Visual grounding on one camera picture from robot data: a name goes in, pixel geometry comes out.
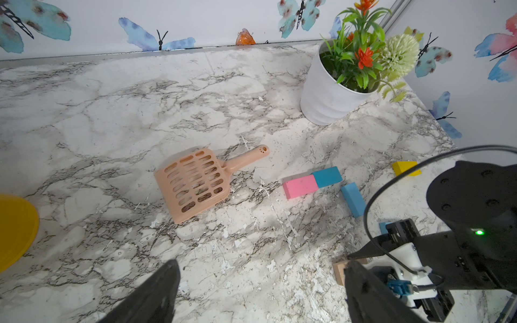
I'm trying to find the beige plastic slotted scoop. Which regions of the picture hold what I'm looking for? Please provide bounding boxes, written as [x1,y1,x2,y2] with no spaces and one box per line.
[154,145,271,224]

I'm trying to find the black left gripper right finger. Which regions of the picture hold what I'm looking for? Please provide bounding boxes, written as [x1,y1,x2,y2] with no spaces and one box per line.
[345,261,423,323]

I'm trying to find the teal building block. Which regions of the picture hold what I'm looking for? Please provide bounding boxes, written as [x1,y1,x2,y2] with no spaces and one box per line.
[312,166,343,188]

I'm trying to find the artificial green flower plant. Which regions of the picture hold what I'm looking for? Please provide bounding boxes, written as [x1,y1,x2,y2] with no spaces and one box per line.
[320,1,420,102]

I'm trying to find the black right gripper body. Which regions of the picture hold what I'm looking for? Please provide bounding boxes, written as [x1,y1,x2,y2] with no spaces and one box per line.
[348,219,516,322]

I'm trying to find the small yellow building block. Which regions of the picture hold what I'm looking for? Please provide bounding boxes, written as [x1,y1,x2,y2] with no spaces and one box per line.
[392,161,418,176]

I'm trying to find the pink building block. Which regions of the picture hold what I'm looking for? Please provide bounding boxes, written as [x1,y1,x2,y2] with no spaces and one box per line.
[283,174,319,200]

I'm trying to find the natural wood building block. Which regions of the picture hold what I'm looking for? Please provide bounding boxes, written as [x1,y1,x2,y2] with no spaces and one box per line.
[333,260,352,286]

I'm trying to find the yellow cup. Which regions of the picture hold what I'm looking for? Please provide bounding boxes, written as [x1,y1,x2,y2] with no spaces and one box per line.
[0,194,39,272]

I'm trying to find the white flower pot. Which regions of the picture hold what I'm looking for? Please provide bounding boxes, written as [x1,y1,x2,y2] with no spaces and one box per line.
[300,43,373,126]

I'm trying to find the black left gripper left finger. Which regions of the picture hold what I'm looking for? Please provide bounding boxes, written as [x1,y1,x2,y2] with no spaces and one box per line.
[99,259,180,323]

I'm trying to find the light blue building block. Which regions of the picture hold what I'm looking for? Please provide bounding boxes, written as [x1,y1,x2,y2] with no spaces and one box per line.
[341,182,366,218]

